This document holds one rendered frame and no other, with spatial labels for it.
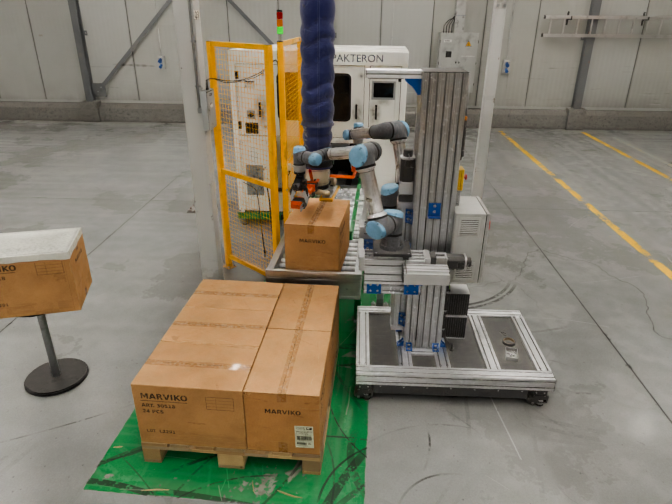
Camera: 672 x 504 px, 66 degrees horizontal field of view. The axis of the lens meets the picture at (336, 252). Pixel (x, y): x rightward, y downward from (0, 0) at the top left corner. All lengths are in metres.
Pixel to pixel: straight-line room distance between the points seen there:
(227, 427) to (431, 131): 1.99
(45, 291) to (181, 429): 1.21
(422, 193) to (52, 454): 2.63
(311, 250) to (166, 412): 1.50
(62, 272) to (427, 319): 2.30
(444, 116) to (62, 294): 2.51
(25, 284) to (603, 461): 3.52
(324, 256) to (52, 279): 1.75
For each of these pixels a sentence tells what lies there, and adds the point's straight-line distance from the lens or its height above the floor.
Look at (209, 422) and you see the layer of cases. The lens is 3.01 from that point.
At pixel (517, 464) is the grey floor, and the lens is 3.34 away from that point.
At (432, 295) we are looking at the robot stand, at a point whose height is 0.64.
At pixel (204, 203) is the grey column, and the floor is 0.85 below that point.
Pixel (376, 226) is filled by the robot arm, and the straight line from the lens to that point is 2.91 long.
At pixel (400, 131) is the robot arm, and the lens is 3.59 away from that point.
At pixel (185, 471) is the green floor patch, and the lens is 3.24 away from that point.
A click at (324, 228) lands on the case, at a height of 0.93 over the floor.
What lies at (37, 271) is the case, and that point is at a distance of 3.56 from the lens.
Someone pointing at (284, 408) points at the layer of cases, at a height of 0.45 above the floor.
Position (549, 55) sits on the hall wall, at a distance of 12.88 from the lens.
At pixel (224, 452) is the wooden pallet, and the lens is 3.13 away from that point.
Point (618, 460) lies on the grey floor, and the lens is 3.59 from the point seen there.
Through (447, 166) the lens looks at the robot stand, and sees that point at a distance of 3.16.
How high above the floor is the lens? 2.31
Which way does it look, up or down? 24 degrees down
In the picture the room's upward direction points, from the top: straight up
